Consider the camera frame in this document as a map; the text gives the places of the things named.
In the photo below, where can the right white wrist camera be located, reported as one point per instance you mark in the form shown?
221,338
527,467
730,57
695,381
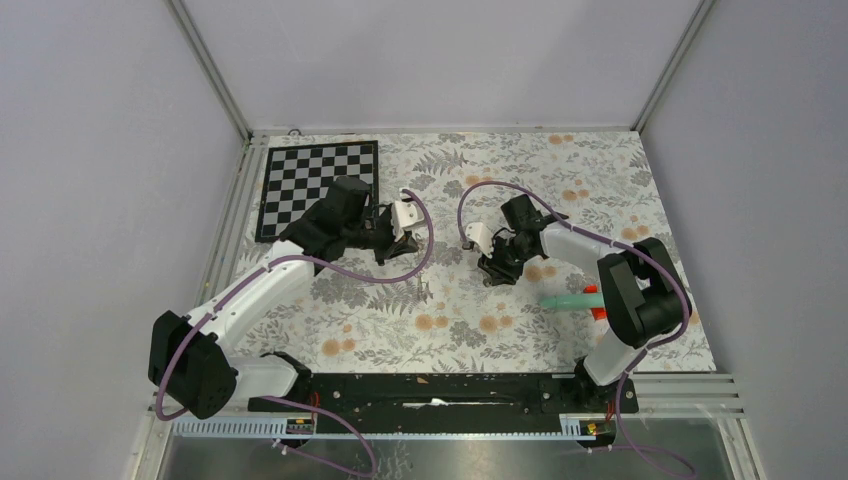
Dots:
478,237

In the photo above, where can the teal cylindrical tool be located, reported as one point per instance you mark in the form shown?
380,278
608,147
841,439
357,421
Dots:
568,302

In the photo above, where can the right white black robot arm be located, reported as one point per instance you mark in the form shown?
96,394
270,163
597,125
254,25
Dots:
640,289

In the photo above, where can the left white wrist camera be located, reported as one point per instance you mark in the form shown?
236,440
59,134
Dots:
406,215

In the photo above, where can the floral table mat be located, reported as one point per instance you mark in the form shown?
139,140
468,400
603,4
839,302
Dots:
601,180

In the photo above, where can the slotted cable duct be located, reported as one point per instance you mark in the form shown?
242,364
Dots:
525,427

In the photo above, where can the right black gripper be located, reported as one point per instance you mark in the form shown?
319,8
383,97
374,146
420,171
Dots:
498,273

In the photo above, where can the orange plastic piece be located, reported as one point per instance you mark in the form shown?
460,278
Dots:
595,302

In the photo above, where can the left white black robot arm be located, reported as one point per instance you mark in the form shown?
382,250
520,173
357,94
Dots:
192,360

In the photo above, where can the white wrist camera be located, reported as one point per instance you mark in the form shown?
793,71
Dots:
478,237
406,215

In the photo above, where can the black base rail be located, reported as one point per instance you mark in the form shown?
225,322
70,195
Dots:
464,398

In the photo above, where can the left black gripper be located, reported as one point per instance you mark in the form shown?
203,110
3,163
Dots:
393,249

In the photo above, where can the black white checkerboard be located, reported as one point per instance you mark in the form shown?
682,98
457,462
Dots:
296,177

